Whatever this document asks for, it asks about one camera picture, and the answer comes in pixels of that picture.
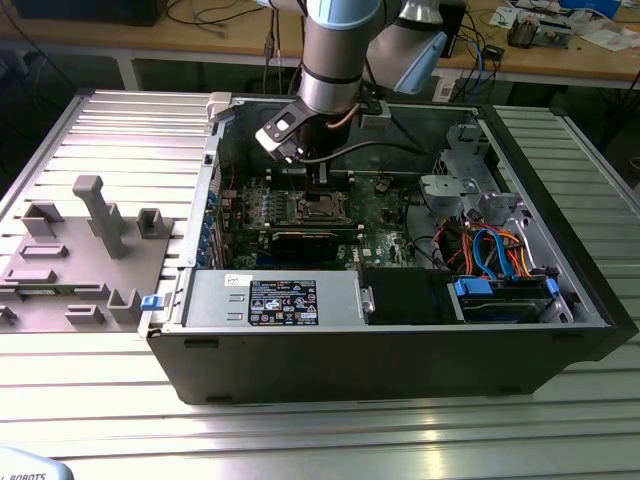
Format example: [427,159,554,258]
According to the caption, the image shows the grey green electronic device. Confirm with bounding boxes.
[535,17,574,50]

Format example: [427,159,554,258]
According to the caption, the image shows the pale blue teach pendant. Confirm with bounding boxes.
[0,446,76,480]

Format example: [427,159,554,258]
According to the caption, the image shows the black PC case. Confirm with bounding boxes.
[137,92,640,406]

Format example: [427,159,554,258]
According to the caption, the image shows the green motherboard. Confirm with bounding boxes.
[219,172,426,274]

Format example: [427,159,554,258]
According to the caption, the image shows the printed paper sheet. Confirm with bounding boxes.
[488,5,521,29]

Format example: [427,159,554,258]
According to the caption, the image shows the orange wire bundle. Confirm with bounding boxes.
[439,222,539,280]

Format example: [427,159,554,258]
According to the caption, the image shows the blue wire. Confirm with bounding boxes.
[471,227,521,285]

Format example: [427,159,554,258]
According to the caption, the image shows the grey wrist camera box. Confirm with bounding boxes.
[358,99,392,130]

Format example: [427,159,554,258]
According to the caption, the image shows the metal socket cover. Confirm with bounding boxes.
[295,192,349,221]

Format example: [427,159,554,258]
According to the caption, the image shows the red wire bundle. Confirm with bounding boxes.
[433,222,464,266]

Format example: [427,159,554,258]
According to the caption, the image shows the blue disk carrier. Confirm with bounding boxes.
[448,277,560,325]

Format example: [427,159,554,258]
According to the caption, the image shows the wooden workbench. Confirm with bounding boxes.
[0,0,640,91]

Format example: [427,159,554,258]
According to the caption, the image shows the red black thin wire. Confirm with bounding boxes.
[222,162,240,197]

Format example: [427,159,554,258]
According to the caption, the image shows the grey power supply unit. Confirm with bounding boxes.
[182,269,364,329]

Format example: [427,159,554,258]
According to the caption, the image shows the black box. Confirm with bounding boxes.
[442,0,467,59]

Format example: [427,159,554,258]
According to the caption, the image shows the black graphics card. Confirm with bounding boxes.
[269,227,351,265]

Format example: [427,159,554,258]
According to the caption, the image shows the black monitor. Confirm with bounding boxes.
[13,0,162,27]

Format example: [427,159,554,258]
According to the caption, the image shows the grey metal drive cage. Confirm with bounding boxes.
[418,122,532,224]

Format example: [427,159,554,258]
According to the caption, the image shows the RAM slot white clips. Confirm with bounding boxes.
[266,168,356,177]
[266,178,357,188]

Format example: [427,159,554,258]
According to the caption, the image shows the blue network cable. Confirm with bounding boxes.
[473,44,491,104]

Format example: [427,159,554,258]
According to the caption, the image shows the black camera cable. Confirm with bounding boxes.
[297,139,429,165]

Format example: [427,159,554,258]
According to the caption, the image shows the blue box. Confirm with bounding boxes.
[558,0,624,17]

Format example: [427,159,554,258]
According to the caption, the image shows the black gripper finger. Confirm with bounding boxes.
[308,162,331,200]

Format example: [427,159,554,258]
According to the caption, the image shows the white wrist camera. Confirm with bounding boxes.
[254,107,311,164]

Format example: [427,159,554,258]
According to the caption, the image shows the white papers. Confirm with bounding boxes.
[579,27,640,52]

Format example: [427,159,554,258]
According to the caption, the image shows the CPU socket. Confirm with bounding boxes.
[292,189,352,224]

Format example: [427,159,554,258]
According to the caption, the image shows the heat sink with fan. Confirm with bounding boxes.
[507,13,540,50]

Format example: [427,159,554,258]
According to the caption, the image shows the grey parts rack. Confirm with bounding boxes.
[0,174,176,334]

